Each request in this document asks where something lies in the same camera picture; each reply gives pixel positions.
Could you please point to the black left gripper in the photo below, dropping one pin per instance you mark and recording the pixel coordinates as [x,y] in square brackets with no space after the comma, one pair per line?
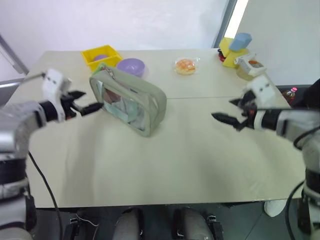
[68,106]

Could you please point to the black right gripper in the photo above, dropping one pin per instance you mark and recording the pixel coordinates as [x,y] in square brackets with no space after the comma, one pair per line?
[248,110]

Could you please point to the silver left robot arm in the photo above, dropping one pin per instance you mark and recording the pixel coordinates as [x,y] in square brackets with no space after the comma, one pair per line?
[21,125]

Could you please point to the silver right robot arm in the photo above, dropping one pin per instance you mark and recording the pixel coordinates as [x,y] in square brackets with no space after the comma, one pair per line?
[295,122]

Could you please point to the green transparent pouch bag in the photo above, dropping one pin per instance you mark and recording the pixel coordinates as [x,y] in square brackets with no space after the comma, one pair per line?
[140,95]

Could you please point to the round translucent container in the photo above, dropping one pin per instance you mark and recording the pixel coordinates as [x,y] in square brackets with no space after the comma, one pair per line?
[243,73]

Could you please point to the yellow plastic bin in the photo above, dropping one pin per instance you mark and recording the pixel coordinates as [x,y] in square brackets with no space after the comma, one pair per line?
[88,55]

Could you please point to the small purple bowl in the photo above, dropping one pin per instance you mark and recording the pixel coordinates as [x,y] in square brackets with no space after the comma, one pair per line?
[101,58]

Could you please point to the white container with food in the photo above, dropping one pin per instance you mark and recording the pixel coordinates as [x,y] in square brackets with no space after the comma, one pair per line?
[251,64]

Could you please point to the red and black small object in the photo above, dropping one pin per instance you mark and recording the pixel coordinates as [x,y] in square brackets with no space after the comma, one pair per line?
[220,55]

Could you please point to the grey metal rod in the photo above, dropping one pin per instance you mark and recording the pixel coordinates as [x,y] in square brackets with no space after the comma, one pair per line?
[33,77]

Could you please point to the large purple bowl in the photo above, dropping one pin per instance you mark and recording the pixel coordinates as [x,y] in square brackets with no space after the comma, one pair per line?
[131,65]

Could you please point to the pink-capped drink bottle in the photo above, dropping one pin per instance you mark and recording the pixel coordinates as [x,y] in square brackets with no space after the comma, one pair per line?
[291,94]

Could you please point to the yellow box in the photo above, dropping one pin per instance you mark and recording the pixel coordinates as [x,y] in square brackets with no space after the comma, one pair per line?
[226,48]

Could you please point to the clear container with bread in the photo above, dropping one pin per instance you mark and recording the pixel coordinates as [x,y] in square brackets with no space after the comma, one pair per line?
[185,66]

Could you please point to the blue block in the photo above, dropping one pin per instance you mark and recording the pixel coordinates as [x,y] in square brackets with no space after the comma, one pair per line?
[240,42]

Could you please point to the black rounded object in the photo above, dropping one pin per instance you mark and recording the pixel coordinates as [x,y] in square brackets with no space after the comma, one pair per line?
[312,93]

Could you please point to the beige table cloth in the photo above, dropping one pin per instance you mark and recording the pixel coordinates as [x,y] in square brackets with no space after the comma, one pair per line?
[160,162]

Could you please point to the white shoe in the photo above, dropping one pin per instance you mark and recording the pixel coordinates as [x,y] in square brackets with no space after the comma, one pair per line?
[275,207]

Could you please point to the grey rounded robot leg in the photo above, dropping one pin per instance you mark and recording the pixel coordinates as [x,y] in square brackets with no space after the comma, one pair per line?
[130,225]
[193,225]

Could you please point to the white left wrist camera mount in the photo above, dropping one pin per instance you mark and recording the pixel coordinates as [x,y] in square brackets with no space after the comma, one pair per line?
[53,86]

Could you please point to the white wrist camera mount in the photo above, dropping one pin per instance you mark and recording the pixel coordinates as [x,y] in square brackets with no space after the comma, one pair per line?
[262,87]
[53,86]

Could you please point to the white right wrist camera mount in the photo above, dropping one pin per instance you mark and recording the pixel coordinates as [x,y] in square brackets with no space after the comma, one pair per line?
[262,87]

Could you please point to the grey metal frame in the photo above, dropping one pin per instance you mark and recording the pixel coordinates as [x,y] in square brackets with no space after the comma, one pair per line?
[12,57]

